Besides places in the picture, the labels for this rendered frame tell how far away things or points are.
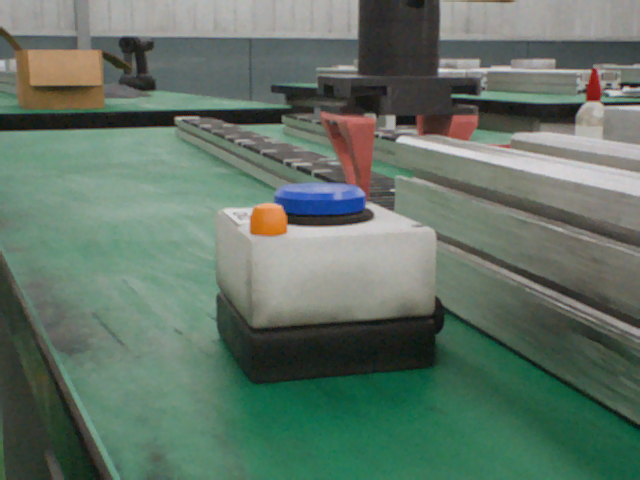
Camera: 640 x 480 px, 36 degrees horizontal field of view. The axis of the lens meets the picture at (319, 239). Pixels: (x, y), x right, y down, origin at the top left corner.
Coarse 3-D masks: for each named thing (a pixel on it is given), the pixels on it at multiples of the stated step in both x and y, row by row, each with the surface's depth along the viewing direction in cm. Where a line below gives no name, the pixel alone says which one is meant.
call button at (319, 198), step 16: (288, 192) 41; (304, 192) 41; (320, 192) 41; (336, 192) 41; (352, 192) 41; (288, 208) 41; (304, 208) 41; (320, 208) 40; (336, 208) 41; (352, 208) 41
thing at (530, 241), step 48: (432, 144) 51; (480, 144) 50; (528, 144) 56; (576, 144) 51; (624, 144) 50; (432, 192) 51; (480, 192) 48; (528, 192) 41; (576, 192) 37; (624, 192) 34; (480, 240) 46; (528, 240) 41; (576, 240) 37; (624, 240) 36; (480, 288) 46; (528, 288) 41; (576, 288) 37; (624, 288) 34; (528, 336) 41; (576, 336) 38; (624, 336) 35; (576, 384) 38; (624, 384) 35
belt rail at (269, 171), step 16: (176, 128) 165; (192, 128) 149; (208, 144) 135; (224, 144) 124; (224, 160) 124; (240, 160) 114; (256, 160) 106; (272, 160) 99; (256, 176) 106; (272, 176) 99; (288, 176) 92; (304, 176) 87
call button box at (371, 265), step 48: (240, 240) 39; (288, 240) 38; (336, 240) 39; (384, 240) 39; (432, 240) 40; (240, 288) 40; (288, 288) 39; (336, 288) 39; (384, 288) 40; (432, 288) 40; (240, 336) 40; (288, 336) 39; (336, 336) 39; (384, 336) 40; (432, 336) 41
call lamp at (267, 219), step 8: (256, 208) 38; (264, 208) 38; (272, 208) 38; (280, 208) 38; (256, 216) 38; (264, 216) 38; (272, 216) 38; (280, 216) 38; (256, 224) 38; (264, 224) 38; (272, 224) 38; (280, 224) 38; (256, 232) 38; (264, 232) 38; (272, 232) 38; (280, 232) 38
